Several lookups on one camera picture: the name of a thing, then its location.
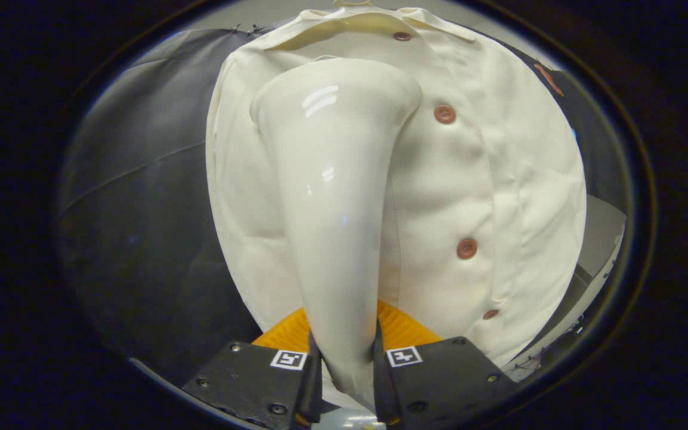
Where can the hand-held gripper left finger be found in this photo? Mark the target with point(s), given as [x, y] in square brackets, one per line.
[248, 382]

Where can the cream button shirt clothes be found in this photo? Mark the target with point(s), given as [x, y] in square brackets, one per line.
[499, 179]

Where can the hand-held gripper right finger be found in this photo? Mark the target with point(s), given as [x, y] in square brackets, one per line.
[439, 382]

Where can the white garment steamer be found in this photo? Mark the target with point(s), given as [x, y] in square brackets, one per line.
[332, 209]

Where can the white cabinet with grey top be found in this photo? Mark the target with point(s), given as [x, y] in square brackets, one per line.
[601, 239]

